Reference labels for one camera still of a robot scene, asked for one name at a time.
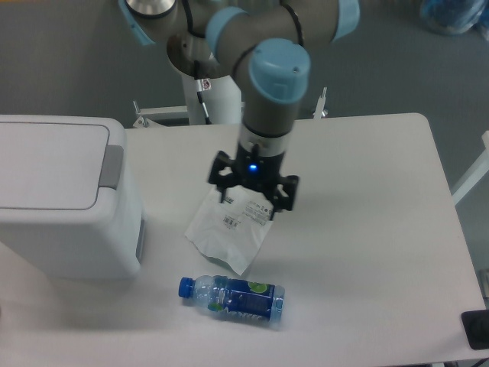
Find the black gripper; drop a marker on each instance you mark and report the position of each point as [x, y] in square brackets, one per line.
[257, 173]

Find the white push-lid trash can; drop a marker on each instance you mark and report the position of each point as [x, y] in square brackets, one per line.
[70, 205]

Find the blue-label plastic water bottle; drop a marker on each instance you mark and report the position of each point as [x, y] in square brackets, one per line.
[235, 297]

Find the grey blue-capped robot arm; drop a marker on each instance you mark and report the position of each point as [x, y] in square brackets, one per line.
[266, 55]

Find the white frame leg right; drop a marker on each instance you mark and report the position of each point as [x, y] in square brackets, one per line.
[472, 175]

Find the black device at table edge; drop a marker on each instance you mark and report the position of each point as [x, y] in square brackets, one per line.
[475, 323]

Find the white plastic pouch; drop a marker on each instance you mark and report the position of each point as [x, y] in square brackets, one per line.
[231, 229]

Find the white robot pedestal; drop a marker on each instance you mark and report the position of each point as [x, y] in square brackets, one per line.
[211, 95]

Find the blue plastic bag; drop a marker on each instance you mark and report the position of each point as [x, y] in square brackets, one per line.
[451, 18]

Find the white base frame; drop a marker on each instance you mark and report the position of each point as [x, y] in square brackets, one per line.
[167, 116]

